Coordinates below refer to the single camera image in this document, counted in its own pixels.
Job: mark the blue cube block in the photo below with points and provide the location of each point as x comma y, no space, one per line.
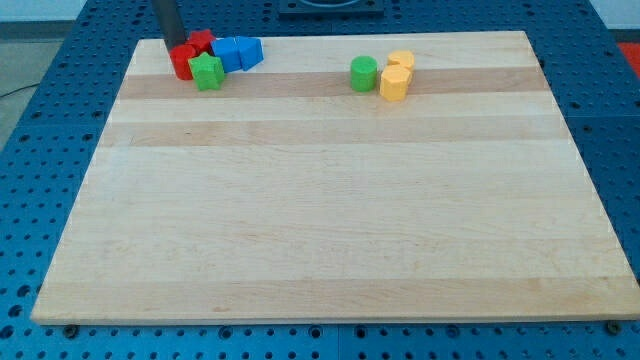
227,50

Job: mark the yellow crescent block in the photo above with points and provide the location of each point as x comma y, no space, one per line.
404,58

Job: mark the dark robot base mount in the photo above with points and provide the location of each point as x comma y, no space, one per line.
291,8

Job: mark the dark cylindrical robot pusher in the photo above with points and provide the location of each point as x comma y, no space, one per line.
170,22

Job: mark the wooden board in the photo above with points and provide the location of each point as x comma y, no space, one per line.
288,197

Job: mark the green cylinder block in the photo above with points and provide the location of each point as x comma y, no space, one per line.
363,73

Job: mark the red star block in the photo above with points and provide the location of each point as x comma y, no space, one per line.
201,41

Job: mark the yellow hexagon block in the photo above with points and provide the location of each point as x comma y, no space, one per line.
394,82

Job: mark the blue pentagon block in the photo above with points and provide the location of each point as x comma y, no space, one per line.
250,51

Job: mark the red cylinder block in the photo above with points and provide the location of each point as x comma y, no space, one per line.
180,56

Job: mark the green star block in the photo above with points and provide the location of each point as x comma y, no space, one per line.
207,72

